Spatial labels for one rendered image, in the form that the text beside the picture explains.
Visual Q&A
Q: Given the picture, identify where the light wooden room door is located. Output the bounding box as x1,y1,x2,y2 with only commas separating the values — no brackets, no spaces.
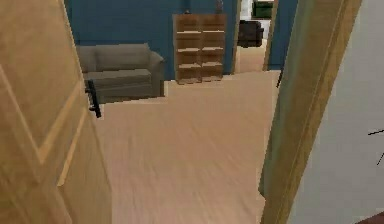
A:
0,0,113,224

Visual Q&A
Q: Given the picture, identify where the dark brown armchair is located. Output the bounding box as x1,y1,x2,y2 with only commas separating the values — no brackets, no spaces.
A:
237,19,265,48

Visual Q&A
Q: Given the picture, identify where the dark green cabinet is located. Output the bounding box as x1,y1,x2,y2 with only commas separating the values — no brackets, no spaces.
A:
251,0,274,19

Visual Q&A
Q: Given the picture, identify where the brown wooden bookshelf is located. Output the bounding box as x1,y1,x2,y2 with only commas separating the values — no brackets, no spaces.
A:
172,13,228,85

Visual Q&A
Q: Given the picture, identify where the black door handle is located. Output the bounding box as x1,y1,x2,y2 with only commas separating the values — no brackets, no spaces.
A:
275,69,284,89
85,79,102,119

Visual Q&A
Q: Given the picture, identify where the grey sofa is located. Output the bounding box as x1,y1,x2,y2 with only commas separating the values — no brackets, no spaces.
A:
76,42,166,105

